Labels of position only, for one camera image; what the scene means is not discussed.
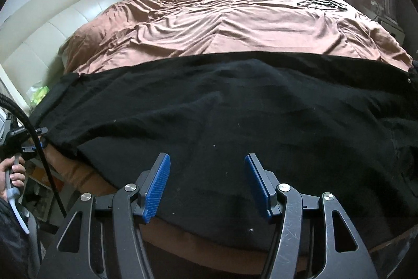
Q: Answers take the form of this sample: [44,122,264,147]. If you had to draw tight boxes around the black pants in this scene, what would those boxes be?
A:
[31,52,418,260]

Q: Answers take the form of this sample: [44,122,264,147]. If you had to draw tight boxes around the cream padded headboard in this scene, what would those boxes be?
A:
[0,0,147,103]

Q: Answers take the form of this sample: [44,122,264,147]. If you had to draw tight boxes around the bed with brown cover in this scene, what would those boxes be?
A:
[42,0,414,234]

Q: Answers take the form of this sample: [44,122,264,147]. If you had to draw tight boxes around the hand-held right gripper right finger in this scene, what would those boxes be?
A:
[245,153,381,279]

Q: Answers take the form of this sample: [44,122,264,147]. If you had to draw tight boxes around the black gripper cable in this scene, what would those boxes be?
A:
[0,94,67,219]

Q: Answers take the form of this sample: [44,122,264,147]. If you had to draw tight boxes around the person's left forearm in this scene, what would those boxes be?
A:
[0,196,23,279]

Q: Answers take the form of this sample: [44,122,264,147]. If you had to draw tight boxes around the person's left hand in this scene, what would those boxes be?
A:
[0,157,27,199]

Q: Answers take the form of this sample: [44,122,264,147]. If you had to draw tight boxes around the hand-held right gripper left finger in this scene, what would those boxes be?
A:
[37,153,171,279]

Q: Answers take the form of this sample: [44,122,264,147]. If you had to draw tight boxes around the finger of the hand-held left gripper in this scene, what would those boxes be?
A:
[7,127,48,138]
[20,140,47,153]

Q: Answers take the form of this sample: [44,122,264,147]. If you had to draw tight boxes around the green packet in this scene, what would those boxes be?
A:
[28,86,49,103]

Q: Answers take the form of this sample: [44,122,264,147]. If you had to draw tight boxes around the white nightstand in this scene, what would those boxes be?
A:
[369,0,405,41]

